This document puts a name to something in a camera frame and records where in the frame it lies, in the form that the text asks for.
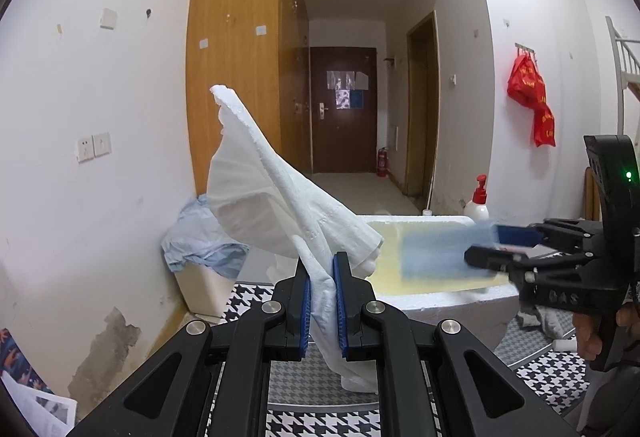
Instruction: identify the blue surgical face mask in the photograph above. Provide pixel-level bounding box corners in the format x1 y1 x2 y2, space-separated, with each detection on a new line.
399 223 498 280

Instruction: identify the white cloth towel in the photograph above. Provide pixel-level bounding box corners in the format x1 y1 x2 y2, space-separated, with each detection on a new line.
206 85 384 393

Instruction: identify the person's right hand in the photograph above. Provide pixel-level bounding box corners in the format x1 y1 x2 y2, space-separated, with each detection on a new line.
572 300 639 363

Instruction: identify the white pump bottle red top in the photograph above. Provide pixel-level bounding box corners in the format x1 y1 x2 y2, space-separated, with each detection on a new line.
463 174 489 223

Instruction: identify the white styrofoam box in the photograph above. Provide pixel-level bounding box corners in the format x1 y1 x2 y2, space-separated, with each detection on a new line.
358 214 518 348

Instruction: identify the grey folded cloth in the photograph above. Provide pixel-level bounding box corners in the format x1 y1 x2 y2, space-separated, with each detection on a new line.
515 306 574 341

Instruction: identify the houndstooth table runner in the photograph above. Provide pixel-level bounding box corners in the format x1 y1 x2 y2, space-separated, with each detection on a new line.
208 254 576 436

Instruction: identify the light blue crumpled cloth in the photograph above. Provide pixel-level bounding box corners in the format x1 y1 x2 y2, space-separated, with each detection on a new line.
160 194 250 281

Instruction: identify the red fire extinguisher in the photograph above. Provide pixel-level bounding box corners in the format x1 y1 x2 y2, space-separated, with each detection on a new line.
376 147 388 177

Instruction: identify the red hanging bag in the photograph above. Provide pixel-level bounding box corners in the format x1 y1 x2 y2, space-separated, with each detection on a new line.
506 48 555 147

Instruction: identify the printed paper on floor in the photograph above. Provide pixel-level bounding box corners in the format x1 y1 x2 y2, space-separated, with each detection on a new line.
1 327 77 436

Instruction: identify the dark brown entrance door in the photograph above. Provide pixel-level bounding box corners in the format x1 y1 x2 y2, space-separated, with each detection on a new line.
310 47 378 173

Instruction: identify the wooden wardrobe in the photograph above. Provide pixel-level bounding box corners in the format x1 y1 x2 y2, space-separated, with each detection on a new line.
186 0 311 194

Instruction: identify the wall hook rack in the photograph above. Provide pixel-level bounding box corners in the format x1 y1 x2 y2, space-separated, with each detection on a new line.
514 42 536 57

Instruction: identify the side doorway wooden frame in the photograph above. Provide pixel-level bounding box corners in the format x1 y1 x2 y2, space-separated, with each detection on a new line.
405 12 440 208

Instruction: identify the white ladder frame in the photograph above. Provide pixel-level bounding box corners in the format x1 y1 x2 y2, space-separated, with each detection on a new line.
605 16 639 147

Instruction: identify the white wall socket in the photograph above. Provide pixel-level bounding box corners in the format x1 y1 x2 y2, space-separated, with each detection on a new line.
75 132 112 164

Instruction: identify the white wall switch plate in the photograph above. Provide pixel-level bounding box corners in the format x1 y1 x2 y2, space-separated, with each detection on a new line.
99 8 118 30

